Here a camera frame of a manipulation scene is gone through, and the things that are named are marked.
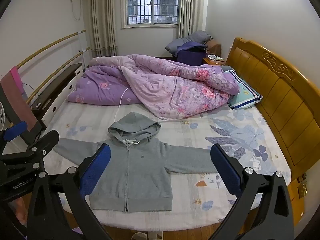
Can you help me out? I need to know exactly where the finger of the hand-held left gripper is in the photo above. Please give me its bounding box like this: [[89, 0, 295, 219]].
[[0, 129, 60, 174], [0, 121, 28, 155]]

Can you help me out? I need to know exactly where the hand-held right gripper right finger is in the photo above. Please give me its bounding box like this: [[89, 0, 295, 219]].
[[210, 144, 294, 240]]

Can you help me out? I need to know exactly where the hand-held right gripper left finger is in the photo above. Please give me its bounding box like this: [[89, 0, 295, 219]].
[[26, 144, 113, 240]]

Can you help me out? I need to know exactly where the grey zip hoodie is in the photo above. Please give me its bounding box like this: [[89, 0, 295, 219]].
[[53, 112, 218, 213]]

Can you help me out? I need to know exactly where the white fan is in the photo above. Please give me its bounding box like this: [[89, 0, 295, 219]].
[[0, 102, 10, 130]]

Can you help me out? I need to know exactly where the pink towel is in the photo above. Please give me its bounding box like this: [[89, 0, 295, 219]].
[[0, 66, 38, 132]]

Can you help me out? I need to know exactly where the bed with printed sheet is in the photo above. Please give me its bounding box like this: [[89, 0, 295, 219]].
[[41, 55, 292, 233]]

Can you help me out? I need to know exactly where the dark-topped white cabinet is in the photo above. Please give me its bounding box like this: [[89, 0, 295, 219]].
[[31, 63, 84, 128]]

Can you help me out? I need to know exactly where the wooden pole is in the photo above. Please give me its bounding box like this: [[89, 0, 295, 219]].
[[16, 30, 86, 69], [26, 47, 91, 104]]

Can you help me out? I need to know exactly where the teal striped pillow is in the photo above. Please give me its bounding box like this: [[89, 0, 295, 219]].
[[222, 66, 263, 110]]

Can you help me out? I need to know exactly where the wooden headboard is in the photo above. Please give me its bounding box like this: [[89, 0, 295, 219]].
[[225, 37, 320, 180]]

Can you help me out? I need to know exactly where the purple floral quilt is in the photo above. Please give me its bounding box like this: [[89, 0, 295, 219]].
[[67, 54, 241, 120]]

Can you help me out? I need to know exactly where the wooden nightstand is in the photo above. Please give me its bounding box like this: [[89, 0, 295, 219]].
[[203, 55, 227, 67]]

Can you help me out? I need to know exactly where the purple storage box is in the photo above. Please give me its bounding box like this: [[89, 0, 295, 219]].
[[176, 42, 208, 65]]

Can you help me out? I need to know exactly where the striped curtain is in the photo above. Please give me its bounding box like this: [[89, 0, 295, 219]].
[[178, 0, 200, 39], [90, 0, 118, 58]]

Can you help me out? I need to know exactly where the grey pillow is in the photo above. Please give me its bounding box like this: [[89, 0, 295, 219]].
[[165, 30, 213, 53]]

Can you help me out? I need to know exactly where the barred window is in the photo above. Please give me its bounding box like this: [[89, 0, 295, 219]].
[[121, 0, 182, 28]]

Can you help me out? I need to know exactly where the white cable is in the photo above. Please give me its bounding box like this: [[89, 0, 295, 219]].
[[114, 86, 130, 125]]

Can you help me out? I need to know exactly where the brass bed bracket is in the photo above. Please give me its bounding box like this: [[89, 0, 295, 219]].
[[297, 174, 308, 197]]

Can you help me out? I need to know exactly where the air conditioner power cord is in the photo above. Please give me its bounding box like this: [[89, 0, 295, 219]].
[[71, 0, 82, 21]]

